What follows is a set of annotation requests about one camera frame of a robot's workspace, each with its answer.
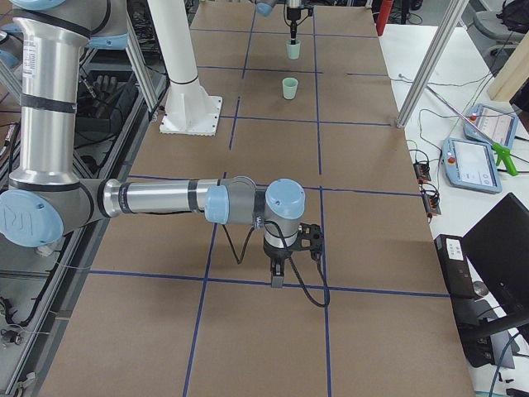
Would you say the black mini computer box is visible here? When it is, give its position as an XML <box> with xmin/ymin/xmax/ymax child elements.
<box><xmin>434</xmin><ymin>234</ymin><xmax>474</xmax><ymax>299</ymax></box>

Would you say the aluminium frame post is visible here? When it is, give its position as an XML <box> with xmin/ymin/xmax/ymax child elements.
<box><xmin>396</xmin><ymin>0</ymin><xmax>469</xmax><ymax>128</ymax></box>

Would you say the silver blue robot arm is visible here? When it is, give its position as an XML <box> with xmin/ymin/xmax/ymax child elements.
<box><xmin>1</xmin><ymin>1</ymin><xmax>306</xmax><ymax>288</ymax></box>
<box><xmin>255</xmin><ymin>0</ymin><xmax>305</xmax><ymax>45</ymax></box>

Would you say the mint green cup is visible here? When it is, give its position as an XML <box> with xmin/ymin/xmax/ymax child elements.
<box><xmin>282</xmin><ymin>77</ymin><xmax>298</xmax><ymax>100</ymax></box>
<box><xmin>285</xmin><ymin>40</ymin><xmax>301</xmax><ymax>60</ymax></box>

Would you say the black computer monitor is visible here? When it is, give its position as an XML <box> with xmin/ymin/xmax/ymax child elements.
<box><xmin>463</xmin><ymin>193</ymin><xmax>528</xmax><ymax>339</ymax></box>

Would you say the red cylinder tube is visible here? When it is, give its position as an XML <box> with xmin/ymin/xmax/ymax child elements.
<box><xmin>375</xmin><ymin>0</ymin><xmax>393</xmax><ymax>37</ymax></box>

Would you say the green handled reacher tool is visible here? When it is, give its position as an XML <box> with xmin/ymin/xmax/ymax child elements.
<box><xmin>426</xmin><ymin>85</ymin><xmax>519</xmax><ymax>176</ymax></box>

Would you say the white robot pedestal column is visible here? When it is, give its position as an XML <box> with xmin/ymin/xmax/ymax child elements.
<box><xmin>148</xmin><ymin>0</ymin><xmax>222</xmax><ymax>136</ymax></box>

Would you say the orange black electronics board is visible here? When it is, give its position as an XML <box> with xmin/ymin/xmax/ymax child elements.
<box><xmin>413</xmin><ymin>162</ymin><xmax>431</xmax><ymax>184</ymax></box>

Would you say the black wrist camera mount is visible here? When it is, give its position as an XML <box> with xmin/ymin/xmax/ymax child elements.
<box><xmin>295</xmin><ymin>223</ymin><xmax>324</xmax><ymax>261</ymax></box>

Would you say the near blue teach pendant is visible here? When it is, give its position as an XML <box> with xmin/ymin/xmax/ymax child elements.
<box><xmin>441</xmin><ymin>137</ymin><xmax>503</xmax><ymax>194</ymax></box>

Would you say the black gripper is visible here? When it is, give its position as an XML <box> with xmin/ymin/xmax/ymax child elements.
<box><xmin>264</xmin><ymin>239</ymin><xmax>297</xmax><ymax>289</ymax></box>
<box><xmin>286</xmin><ymin>7</ymin><xmax>302</xmax><ymax>45</ymax></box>

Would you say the long crosswise blue tape line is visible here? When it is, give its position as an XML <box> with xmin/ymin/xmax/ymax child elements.
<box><xmin>88</xmin><ymin>270</ymin><xmax>450</xmax><ymax>299</ymax></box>

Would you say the blue teach pendant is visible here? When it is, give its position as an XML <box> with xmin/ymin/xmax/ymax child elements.
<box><xmin>470</xmin><ymin>103</ymin><xmax>518</xmax><ymax>149</ymax></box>
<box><xmin>441</xmin><ymin>137</ymin><xmax>503</xmax><ymax>194</ymax></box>

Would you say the far blue teach pendant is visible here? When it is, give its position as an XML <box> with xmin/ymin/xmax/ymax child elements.
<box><xmin>470</xmin><ymin>103</ymin><xmax>518</xmax><ymax>149</ymax></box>

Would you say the lengthwise blue tape line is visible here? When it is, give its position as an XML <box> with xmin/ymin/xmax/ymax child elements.
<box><xmin>311</xmin><ymin>8</ymin><xmax>332</xmax><ymax>396</ymax></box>

